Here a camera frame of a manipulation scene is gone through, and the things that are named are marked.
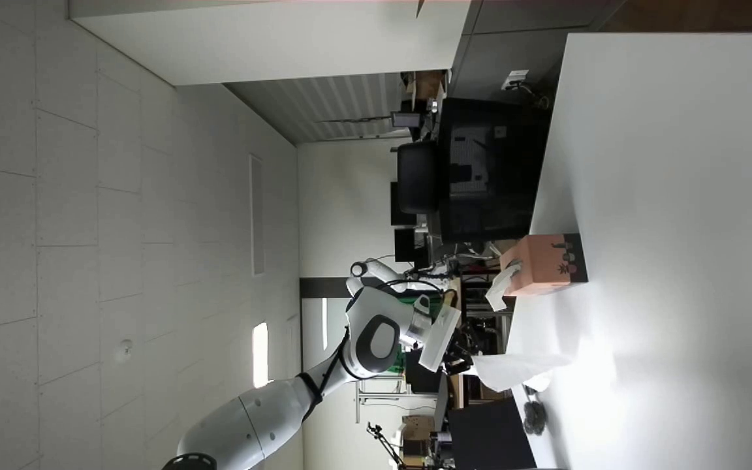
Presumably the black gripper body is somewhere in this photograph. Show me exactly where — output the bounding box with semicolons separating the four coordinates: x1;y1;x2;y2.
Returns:
426;339;470;387

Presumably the orange tissue box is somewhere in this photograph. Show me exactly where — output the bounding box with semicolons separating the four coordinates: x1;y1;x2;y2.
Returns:
500;229;590;297

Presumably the brown cardboard box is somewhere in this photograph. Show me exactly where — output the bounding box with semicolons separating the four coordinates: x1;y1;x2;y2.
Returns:
402;71;449;104

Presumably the small white box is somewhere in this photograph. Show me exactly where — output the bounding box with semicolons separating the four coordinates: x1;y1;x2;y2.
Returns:
500;68;533;94

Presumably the wooden shelf rack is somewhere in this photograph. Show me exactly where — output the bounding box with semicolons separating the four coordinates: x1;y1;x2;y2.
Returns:
441;245;520;413

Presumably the black case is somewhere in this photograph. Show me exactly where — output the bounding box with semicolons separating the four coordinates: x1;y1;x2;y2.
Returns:
446;399;538;470

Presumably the black computer monitor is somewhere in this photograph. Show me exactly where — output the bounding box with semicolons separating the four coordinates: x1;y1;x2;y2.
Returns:
390;96;557;245

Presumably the bright ceiling light panel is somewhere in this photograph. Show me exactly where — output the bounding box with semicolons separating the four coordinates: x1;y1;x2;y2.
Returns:
251;318;272;391

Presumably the grey corrugated panel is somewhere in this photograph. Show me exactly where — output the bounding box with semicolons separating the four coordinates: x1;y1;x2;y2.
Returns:
226;71;414;145

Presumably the pale round ceiling detector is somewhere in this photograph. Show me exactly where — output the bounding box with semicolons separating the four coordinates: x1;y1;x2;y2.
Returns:
112;337;138;366

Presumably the white cabinet block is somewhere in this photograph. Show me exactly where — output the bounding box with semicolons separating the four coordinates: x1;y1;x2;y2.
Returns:
69;0;477;89

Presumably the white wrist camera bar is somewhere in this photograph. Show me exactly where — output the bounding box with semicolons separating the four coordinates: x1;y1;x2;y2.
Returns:
415;303;465;376

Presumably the black camera tripod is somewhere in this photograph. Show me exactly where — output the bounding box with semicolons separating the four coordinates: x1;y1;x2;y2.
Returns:
363;421;407;470

